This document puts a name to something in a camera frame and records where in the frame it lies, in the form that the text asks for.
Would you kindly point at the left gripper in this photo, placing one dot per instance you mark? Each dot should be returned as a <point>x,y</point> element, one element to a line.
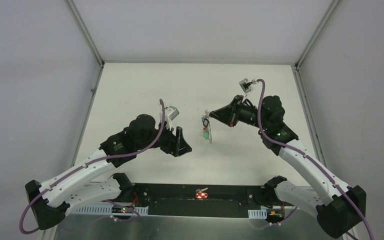
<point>174,142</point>

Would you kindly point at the red tag key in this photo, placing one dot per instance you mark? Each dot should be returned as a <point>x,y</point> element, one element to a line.
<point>200,193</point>

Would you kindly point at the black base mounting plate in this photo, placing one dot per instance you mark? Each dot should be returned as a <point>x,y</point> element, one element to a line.
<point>224,201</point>

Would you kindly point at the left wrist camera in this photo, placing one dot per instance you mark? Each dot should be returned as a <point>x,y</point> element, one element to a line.
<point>171,112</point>

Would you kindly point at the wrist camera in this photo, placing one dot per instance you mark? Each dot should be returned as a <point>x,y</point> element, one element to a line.
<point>247,86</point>
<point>171,112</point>

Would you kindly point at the green tag key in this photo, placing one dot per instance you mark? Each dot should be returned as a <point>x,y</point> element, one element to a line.
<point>206,134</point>

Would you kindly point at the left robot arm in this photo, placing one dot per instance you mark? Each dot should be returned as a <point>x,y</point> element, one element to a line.
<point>92,159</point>

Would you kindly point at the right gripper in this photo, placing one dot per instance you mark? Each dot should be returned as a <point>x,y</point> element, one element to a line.
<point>229,114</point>

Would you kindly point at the metal keyring plate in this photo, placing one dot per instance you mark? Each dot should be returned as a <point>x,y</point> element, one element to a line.
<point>207,116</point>

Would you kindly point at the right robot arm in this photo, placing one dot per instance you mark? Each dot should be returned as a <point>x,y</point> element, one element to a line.
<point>301,152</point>

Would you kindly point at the aluminium front rail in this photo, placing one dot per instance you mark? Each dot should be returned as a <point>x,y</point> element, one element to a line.
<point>226,201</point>

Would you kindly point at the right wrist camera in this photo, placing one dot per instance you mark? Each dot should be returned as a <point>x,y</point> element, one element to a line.
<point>247,86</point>

